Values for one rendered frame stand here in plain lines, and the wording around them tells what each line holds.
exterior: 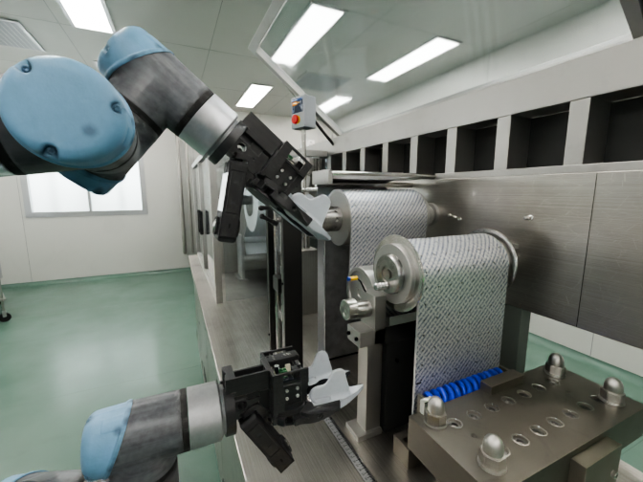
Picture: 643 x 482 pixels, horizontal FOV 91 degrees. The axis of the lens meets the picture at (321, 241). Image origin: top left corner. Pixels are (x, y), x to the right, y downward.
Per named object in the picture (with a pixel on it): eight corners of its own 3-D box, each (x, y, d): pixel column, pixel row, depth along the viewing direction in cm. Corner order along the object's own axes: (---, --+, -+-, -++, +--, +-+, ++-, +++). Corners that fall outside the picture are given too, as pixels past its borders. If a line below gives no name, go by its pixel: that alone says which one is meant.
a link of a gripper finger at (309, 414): (343, 406, 45) (282, 419, 43) (343, 416, 45) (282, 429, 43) (333, 387, 50) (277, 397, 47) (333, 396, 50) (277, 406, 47)
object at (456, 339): (411, 399, 59) (416, 305, 56) (496, 369, 69) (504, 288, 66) (413, 401, 59) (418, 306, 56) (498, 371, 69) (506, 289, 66)
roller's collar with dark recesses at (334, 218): (310, 230, 83) (310, 206, 82) (331, 229, 85) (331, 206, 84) (321, 233, 77) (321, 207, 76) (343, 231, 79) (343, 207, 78)
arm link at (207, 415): (191, 465, 39) (188, 421, 46) (230, 451, 41) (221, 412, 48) (188, 409, 38) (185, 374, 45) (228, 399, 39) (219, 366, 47)
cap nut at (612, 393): (593, 397, 58) (597, 374, 57) (604, 391, 60) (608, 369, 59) (618, 409, 55) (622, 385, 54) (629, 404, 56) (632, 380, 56)
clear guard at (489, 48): (255, 48, 126) (256, 47, 126) (342, 135, 147) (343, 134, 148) (500, -368, 32) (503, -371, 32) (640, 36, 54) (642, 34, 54)
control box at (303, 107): (287, 128, 105) (286, 97, 104) (302, 131, 110) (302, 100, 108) (300, 125, 100) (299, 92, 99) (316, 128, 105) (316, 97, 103)
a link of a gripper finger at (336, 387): (371, 368, 47) (311, 378, 45) (370, 404, 48) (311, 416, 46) (363, 358, 50) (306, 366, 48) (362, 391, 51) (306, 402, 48)
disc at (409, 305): (365, 270, 70) (391, 218, 61) (366, 269, 70) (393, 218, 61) (398, 327, 61) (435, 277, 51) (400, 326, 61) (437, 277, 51)
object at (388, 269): (396, 253, 57) (401, 295, 56) (406, 252, 57) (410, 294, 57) (373, 254, 63) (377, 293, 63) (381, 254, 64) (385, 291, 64)
